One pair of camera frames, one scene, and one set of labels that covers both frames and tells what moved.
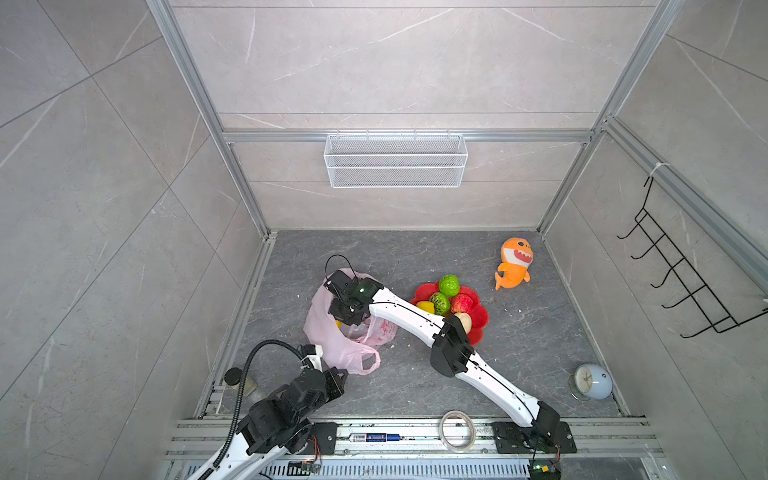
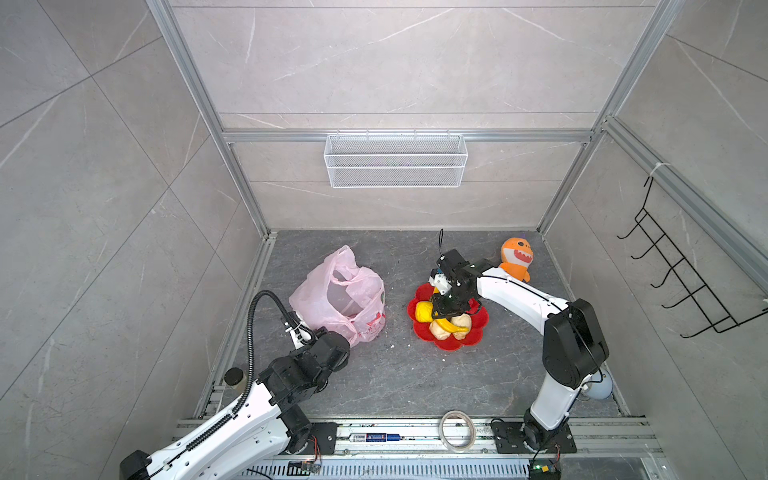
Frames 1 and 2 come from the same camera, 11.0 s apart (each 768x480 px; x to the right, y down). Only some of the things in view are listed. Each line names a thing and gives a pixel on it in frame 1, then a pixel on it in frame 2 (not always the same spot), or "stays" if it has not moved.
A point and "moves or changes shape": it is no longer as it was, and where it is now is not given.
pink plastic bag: x=349 y=347 moves or changes shape
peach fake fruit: x=465 y=320 stays
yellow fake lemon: x=426 y=306 stays
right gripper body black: x=341 y=312 -> x=451 y=302
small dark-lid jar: x=233 y=377 stays
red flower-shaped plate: x=478 y=314 stays
